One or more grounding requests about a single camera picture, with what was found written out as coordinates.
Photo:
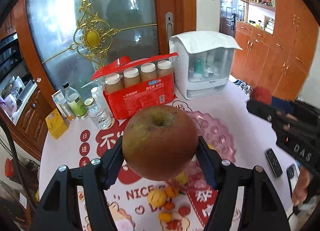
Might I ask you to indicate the black remote control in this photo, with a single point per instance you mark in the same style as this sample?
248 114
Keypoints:
273 162

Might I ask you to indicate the pink glass fruit bowl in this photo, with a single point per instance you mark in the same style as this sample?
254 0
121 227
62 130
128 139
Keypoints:
215 134

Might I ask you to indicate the clear drinking glass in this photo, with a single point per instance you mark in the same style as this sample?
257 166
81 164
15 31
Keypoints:
103 120

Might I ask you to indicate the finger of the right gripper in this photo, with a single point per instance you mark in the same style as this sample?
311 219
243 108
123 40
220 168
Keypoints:
261 110
299 109

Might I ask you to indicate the large red apple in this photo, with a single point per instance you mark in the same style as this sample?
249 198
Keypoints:
159 142

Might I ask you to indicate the person's right hand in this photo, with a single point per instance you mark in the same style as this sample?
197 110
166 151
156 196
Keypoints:
301 189

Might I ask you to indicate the white countertop cup cabinet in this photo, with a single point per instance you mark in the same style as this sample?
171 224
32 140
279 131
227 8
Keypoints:
204 61

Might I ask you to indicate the spotted yellow banana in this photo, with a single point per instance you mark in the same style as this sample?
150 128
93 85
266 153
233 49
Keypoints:
182 179

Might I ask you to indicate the white plastic bottle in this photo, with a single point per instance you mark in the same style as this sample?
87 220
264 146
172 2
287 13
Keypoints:
97 94

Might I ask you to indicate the small yellow kumquat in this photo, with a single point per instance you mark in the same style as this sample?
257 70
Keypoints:
165 217

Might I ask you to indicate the white carton box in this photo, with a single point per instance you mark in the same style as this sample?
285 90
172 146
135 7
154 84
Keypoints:
57 98

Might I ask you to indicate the glass bottle green label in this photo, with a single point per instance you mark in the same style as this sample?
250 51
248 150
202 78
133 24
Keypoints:
75 101

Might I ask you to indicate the yellow box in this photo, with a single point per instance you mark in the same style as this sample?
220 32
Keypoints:
56 124

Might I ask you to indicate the black smartphone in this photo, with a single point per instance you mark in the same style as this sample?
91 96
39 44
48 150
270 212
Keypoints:
292 177

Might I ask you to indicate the orange tangerine with leaf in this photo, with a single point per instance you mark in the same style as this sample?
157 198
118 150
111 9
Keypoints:
171 192

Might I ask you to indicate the yellow striped round fruit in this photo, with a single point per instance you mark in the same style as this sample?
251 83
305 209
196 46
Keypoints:
156 198

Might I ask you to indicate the small metal can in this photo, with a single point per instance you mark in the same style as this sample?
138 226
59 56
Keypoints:
67 110

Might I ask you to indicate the red paper cup package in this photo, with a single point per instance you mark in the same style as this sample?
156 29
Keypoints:
131 86

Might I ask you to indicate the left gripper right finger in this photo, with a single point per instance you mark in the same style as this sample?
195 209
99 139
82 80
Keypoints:
262 208

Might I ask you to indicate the small red tomato fruit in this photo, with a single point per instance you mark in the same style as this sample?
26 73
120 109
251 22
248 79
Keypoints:
169 205

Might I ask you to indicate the small glass jar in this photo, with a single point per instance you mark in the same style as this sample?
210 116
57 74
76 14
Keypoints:
91 107

